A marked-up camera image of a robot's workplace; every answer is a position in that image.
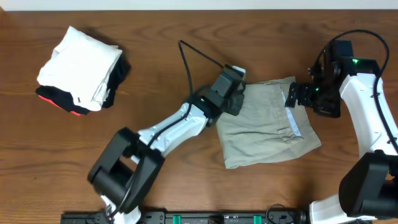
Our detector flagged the khaki grey shorts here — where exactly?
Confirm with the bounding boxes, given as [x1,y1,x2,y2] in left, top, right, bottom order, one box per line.
[216,77,321,169]

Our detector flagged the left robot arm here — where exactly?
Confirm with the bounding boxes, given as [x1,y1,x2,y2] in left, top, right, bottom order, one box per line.
[88,82,246,223]

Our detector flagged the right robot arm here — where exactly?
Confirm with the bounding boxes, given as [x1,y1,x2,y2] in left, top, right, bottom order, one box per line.
[285,55,397,223]

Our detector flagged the white folded garment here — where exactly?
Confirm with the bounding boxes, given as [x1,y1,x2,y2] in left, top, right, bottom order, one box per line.
[37,26,123,111]

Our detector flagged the black folded garment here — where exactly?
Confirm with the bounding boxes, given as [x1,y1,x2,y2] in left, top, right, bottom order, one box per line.
[35,55,131,115]

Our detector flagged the red folded garment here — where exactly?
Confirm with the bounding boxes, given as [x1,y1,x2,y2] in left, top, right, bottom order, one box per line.
[38,95,82,116]

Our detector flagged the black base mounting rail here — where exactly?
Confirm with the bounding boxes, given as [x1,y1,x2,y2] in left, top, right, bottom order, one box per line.
[60,208,310,224]

